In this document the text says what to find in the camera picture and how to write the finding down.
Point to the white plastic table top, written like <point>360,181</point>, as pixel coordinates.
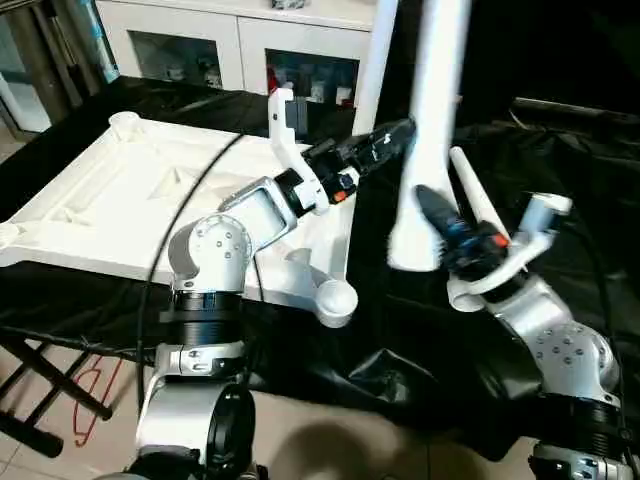
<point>120,200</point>

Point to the white plastic table leg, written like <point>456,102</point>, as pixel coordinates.
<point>378,60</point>
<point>475,195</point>
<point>440,100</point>

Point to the small white cup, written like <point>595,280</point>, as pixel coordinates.
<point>343,95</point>

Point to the black metal stand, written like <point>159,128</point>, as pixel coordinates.
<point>50,385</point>

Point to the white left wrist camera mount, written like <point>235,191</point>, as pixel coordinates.
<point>285,130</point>

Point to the white glass-door cabinet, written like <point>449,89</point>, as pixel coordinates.
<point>230,25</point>

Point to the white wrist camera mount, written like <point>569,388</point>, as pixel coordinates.
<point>285,130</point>
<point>545,215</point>

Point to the red bottle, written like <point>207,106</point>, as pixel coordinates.
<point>273,80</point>

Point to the black plastic mat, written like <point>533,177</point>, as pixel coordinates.
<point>580,150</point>

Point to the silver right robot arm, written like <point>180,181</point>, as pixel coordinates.
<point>550,340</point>

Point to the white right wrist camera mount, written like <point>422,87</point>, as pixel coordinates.
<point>545,215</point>

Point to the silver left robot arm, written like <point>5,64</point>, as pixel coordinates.
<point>215,260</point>

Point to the blue patterned object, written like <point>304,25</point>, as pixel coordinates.
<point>100,35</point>

